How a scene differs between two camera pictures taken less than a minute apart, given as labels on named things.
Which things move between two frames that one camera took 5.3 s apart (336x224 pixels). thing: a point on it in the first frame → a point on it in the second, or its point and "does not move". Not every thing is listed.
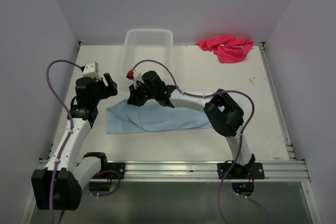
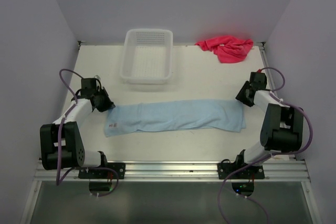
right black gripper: x=135 y=99 → x=240 y=96
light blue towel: x=121 y=117 does not move
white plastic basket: x=145 y=44 does not move
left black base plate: x=120 y=168 does not move
